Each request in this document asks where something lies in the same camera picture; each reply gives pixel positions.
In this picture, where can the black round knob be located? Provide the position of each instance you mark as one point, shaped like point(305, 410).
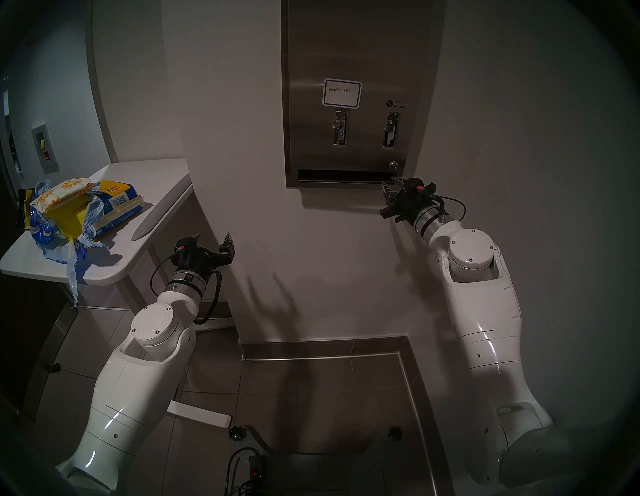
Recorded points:
point(395, 433)
point(238, 433)

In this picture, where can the yellow wrapped pad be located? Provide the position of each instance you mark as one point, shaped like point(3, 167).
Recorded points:
point(67, 220)

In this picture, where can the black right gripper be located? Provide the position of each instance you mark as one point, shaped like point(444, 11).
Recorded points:
point(412, 207)

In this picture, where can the white pad orange flower print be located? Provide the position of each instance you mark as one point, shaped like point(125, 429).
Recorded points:
point(60, 192)

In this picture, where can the black power box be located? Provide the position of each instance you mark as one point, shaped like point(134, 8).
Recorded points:
point(256, 470)

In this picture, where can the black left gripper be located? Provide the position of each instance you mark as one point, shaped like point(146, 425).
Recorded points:
point(200, 260)

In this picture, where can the chrome dispenser lever mechanism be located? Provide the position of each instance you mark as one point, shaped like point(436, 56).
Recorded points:
point(390, 130)
point(340, 128)

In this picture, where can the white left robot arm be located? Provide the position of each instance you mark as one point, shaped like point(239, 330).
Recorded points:
point(130, 390)

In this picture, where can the blue pad package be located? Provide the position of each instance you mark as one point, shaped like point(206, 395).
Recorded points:
point(117, 205)

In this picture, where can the dark robot base platform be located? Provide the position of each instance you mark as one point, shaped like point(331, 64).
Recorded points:
point(325, 475)

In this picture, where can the white label blue border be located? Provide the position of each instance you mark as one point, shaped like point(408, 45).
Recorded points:
point(342, 93)

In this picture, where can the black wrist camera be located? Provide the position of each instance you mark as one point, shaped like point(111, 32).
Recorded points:
point(420, 187)
point(182, 246)

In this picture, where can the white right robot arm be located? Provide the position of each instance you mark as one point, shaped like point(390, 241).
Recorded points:
point(485, 310)

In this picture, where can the free tampon sticker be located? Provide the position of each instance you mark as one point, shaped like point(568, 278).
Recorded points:
point(397, 104)

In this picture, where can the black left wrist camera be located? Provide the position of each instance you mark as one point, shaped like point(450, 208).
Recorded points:
point(182, 246)

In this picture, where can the stainless steel dispenser cabinet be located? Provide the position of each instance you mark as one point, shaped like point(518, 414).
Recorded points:
point(430, 75)

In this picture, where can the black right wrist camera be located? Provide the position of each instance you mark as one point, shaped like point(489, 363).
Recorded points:
point(420, 187)

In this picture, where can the white table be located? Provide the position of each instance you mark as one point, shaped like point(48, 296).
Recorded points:
point(150, 185)

